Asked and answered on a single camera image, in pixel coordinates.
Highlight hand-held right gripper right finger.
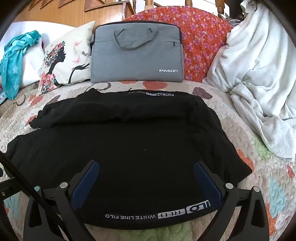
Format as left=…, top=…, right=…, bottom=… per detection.
left=193, top=161, right=271, bottom=241

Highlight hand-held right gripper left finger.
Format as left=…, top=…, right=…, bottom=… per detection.
left=23, top=160, right=100, bottom=241

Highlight black pants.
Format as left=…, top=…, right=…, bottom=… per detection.
left=6, top=88, right=252, bottom=226

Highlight heart pattern quilt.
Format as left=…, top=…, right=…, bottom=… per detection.
left=0, top=80, right=296, bottom=241

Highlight printed throw pillow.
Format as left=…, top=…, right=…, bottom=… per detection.
left=36, top=21, right=96, bottom=95

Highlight white pillow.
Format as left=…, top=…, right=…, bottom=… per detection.
left=5, top=21, right=77, bottom=88

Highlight white fleece blanket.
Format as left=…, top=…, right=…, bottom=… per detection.
left=202, top=0, right=296, bottom=161

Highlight teal star blanket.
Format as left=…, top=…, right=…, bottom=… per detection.
left=0, top=30, right=42, bottom=100

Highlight grey laptop bag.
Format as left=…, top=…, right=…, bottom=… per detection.
left=90, top=21, right=185, bottom=82

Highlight orange floral cushion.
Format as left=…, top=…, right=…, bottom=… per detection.
left=122, top=7, right=233, bottom=82

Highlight dark clothes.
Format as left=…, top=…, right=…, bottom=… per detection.
left=228, top=13, right=245, bottom=27

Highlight wooden staircase railing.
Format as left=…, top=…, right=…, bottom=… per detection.
left=14, top=0, right=232, bottom=30

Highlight black cable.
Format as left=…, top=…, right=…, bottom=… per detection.
left=0, top=152, right=65, bottom=232

